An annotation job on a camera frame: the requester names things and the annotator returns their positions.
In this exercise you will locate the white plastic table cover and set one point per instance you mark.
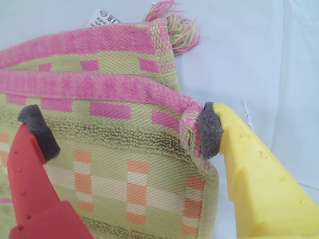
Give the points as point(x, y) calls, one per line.
point(261, 49)

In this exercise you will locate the green towel with pink border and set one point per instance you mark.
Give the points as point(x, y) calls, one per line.
point(112, 154)

